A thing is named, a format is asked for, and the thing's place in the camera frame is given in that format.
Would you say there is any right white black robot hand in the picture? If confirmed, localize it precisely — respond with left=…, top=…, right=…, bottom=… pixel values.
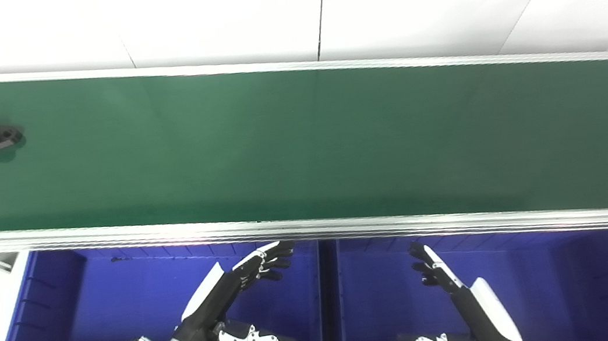
left=381, top=229, right=524, bottom=341

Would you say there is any green conveyor belt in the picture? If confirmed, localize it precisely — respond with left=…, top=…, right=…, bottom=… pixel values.
left=0, top=0, right=608, bottom=296
left=0, top=0, right=608, bottom=319

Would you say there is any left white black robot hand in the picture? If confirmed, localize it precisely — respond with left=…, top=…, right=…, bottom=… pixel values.
left=171, top=239, right=308, bottom=341

